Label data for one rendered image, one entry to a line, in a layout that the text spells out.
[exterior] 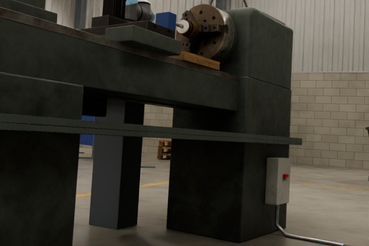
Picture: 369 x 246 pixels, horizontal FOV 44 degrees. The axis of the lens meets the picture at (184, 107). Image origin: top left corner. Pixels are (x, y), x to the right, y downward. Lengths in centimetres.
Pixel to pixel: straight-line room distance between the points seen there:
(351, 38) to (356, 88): 130
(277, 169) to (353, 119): 974
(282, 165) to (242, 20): 84
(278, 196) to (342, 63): 1005
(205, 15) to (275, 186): 102
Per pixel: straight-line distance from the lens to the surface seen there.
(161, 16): 222
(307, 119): 1242
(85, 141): 978
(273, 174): 264
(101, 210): 269
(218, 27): 236
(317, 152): 1237
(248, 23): 251
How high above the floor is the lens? 53
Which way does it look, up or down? 4 degrees up
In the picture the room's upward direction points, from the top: 3 degrees clockwise
